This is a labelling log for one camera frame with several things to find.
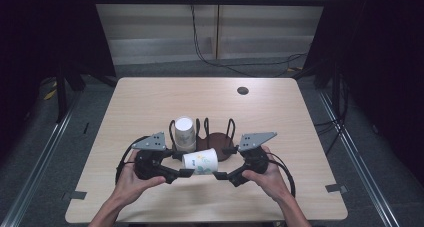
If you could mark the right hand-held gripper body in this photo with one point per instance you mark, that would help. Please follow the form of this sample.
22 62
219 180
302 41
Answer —
255 160

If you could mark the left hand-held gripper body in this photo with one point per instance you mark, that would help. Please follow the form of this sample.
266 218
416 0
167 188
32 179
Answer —
148 163

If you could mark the stack of white paper cups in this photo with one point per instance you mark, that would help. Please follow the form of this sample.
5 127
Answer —
185 133

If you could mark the floral white paper cup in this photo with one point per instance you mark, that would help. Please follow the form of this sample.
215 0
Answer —
201 162

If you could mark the person's right hand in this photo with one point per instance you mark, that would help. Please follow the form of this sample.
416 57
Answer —
271 182

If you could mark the person's left hand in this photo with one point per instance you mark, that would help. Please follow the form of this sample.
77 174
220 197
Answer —
128 185

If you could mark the black round table grommet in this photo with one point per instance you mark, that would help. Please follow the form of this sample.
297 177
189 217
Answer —
243 90

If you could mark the grey tape strip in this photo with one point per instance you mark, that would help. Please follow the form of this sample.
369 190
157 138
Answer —
74 195
336 188

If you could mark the black metal stand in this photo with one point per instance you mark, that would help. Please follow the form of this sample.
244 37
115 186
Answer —
336 93
61 97

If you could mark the yellow floor tape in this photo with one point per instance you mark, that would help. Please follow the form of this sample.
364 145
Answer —
50 94

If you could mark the black horizontal metal bar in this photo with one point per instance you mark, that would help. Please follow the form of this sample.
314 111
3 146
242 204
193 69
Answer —
206 1

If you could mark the dark curtain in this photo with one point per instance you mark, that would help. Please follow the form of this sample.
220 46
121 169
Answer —
40 37
383 53

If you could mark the grey metal floor rail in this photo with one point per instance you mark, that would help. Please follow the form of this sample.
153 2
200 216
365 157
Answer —
360 163
40 167

